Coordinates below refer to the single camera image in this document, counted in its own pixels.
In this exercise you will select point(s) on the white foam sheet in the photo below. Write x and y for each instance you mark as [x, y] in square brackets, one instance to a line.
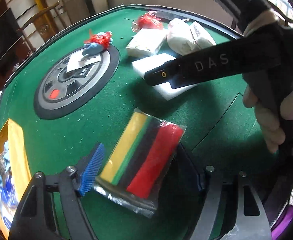
[149, 66]

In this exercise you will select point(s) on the clear bag of white cotton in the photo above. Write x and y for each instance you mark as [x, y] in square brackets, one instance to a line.
[179, 36]

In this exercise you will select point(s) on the person's right hand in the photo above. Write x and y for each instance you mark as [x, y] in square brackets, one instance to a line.
[269, 130]

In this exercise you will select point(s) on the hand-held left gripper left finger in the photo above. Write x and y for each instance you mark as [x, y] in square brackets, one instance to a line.
[92, 170]

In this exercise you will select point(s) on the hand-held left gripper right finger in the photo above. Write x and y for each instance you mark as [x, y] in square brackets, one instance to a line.
[186, 160]

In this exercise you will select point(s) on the pink rose tissue pack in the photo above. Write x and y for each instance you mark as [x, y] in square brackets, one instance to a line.
[201, 36]

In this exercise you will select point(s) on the round table control hub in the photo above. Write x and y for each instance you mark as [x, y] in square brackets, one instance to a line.
[61, 97]

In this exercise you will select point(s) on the person's right forearm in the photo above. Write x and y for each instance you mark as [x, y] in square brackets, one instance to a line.
[259, 7]

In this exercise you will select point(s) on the white paper card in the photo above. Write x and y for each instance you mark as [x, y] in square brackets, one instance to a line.
[84, 61]

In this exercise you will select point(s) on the red plastic bag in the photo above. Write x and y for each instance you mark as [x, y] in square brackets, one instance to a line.
[149, 21]

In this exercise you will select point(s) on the striped sponge pack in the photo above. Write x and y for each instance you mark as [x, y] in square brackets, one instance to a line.
[141, 160]

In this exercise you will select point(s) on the black television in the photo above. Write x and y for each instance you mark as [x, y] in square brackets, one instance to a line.
[0, 45]

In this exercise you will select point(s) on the steel wool scourer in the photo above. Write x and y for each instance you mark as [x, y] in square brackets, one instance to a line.
[1, 160]

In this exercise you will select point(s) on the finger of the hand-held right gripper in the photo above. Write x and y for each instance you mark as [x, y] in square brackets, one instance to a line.
[159, 75]

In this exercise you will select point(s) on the yellow storage box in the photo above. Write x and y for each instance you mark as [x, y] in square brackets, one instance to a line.
[16, 150]

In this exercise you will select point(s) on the leaf print tissue pack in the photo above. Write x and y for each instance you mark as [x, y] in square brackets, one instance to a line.
[146, 42]

